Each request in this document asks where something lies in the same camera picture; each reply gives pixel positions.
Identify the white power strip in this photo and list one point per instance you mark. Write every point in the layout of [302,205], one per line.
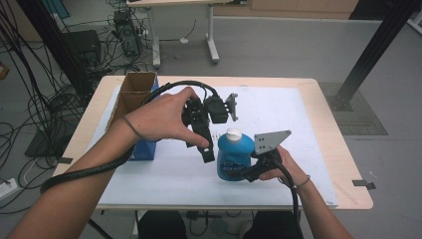
[6,189]

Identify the blue bottle with white cap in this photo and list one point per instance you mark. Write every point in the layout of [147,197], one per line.
[234,156]

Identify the black tape strip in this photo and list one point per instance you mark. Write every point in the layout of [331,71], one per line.
[363,183]
[65,160]

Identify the black case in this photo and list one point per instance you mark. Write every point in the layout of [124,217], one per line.
[83,45]

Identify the white plug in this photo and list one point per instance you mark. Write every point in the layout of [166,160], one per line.
[183,40]

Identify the person's right hand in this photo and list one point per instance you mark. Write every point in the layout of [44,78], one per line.
[288,172]

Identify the white desk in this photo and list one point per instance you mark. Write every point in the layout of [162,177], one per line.
[210,33]

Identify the dark floor plate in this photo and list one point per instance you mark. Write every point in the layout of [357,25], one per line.
[43,146]

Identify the light wooden table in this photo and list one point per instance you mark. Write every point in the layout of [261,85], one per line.
[232,81]

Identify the white table mat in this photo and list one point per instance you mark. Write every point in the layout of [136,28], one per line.
[166,186]

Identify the person's left hand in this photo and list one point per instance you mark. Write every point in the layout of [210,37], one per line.
[159,119]

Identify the black computer tower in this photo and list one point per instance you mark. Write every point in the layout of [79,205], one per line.
[127,36]

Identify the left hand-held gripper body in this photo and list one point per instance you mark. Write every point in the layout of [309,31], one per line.
[215,109]

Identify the person's left leg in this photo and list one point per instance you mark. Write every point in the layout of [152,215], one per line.
[162,225]

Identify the black metal post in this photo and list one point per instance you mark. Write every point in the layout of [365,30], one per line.
[49,33]
[381,40]

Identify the blue cardboard box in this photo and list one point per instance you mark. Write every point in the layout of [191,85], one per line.
[134,86]

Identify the person's leg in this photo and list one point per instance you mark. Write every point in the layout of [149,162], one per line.
[268,227]
[162,225]

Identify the black wrist band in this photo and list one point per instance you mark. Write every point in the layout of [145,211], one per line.
[132,127]
[303,182]

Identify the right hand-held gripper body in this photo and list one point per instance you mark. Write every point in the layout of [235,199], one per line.
[268,142]

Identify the person's right leg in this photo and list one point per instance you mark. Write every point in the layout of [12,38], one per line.
[268,227]

